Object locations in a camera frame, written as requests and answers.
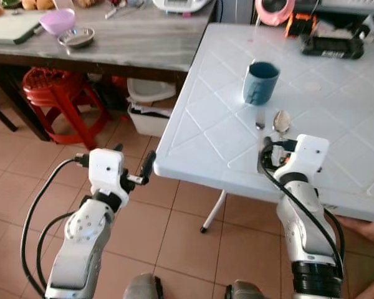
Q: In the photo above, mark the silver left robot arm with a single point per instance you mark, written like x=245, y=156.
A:
x=81, y=249

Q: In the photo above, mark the black flat device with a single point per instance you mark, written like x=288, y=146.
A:
x=332, y=47

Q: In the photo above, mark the grey right robot foot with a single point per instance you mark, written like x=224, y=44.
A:
x=246, y=291

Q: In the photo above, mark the white plastic bin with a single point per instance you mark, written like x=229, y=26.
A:
x=148, y=118

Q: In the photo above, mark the red plastic stool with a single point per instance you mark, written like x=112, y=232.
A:
x=53, y=84

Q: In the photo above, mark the blue ceramic mug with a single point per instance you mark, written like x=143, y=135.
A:
x=260, y=81

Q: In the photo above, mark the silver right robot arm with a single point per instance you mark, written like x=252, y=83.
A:
x=302, y=230

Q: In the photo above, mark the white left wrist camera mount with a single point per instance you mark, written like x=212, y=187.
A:
x=106, y=168

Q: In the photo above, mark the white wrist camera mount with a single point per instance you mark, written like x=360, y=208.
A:
x=308, y=152
x=106, y=168

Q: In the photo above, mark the clear food container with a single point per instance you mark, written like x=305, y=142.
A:
x=37, y=4

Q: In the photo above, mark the pink plastic bowl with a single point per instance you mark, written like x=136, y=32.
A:
x=57, y=20

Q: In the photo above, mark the grey top wooden table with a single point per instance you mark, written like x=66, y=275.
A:
x=81, y=65

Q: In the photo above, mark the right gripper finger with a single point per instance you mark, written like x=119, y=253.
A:
x=266, y=154

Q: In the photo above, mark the orange and black device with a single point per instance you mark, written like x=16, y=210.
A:
x=299, y=26

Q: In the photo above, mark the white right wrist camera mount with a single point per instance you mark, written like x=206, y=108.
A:
x=308, y=152

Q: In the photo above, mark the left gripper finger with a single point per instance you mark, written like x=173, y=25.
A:
x=148, y=168
x=119, y=149

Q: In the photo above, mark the grey robot foot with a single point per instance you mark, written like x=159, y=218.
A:
x=140, y=288
x=246, y=291

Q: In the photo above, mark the silver metal fork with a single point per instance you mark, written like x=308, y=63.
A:
x=260, y=118

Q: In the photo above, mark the round metal plate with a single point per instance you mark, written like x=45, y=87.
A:
x=76, y=38

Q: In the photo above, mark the white cutting board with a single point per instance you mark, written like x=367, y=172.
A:
x=12, y=28

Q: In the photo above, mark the grey left robot foot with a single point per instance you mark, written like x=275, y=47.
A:
x=140, y=288

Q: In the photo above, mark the white plastic folding table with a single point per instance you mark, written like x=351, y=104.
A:
x=336, y=112

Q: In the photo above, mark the small metal kitchen tool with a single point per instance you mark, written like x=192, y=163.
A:
x=112, y=12

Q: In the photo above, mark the pink round appliance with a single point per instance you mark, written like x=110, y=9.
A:
x=274, y=11

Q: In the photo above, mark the white kitchen appliance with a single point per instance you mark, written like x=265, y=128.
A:
x=181, y=5

